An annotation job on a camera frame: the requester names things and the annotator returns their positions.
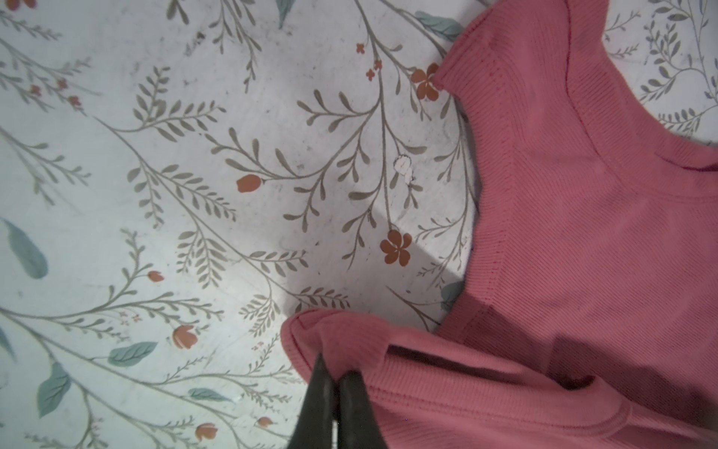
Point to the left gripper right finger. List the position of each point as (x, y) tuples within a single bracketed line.
[(357, 424)]

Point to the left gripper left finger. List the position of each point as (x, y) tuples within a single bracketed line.
[(315, 422)]

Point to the pink red tank top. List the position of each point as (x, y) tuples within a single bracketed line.
[(588, 317)]

